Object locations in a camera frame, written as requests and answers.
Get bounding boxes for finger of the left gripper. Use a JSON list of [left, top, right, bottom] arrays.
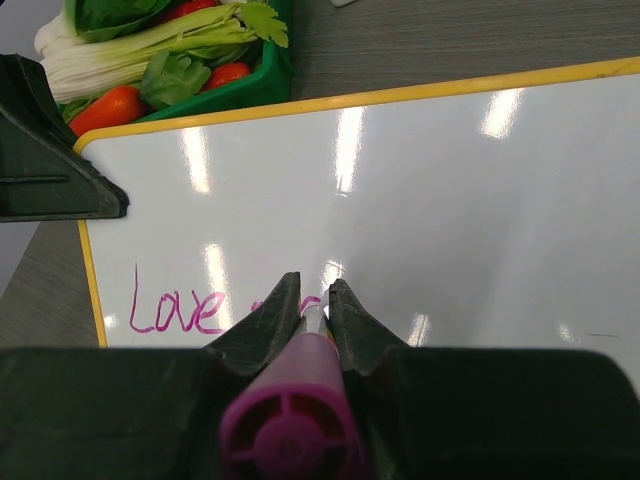
[[1, 54, 129, 223]]

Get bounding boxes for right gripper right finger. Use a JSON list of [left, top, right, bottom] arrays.
[[329, 280, 639, 479]]

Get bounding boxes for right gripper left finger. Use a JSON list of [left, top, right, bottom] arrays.
[[1, 272, 301, 479]]

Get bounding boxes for white marker purple cap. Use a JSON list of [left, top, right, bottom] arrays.
[[219, 296, 375, 479]]

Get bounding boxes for orange framed whiteboard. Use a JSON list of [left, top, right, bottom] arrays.
[[79, 57, 639, 356]]

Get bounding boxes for orange carrot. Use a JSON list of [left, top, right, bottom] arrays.
[[70, 85, 148, 137]]

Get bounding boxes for bok choy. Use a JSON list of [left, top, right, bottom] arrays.
[[34, 1, 289, 110]]

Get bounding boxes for red tomato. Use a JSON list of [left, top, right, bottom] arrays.
[[200, 62, 251, 92]]

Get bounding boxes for green plastic tray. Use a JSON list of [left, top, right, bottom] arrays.
[[54, 39, 294, 124]]

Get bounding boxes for white bottle grey cap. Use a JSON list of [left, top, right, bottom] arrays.
[[330, 0, 357, 8]]

